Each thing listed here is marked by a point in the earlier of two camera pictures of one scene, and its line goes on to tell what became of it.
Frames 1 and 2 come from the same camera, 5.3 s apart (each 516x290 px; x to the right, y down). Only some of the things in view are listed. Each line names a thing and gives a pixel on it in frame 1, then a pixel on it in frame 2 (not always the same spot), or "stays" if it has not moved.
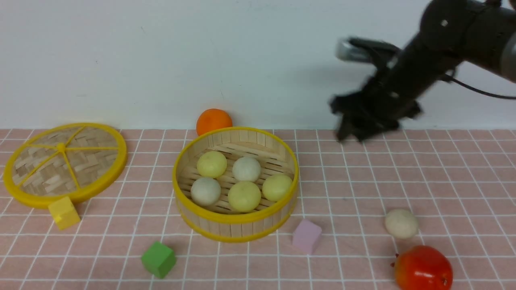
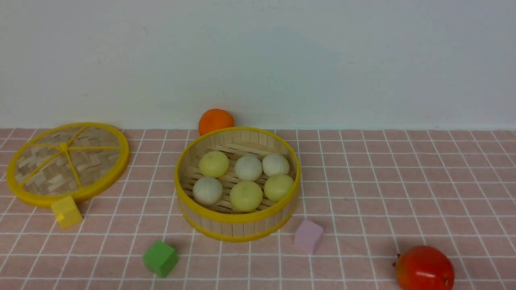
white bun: x=401 y=224 to x=275 y=164
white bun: x=205 y=191 stays
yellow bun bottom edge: x=244 y=196 stays
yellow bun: x=211 y=164 stays
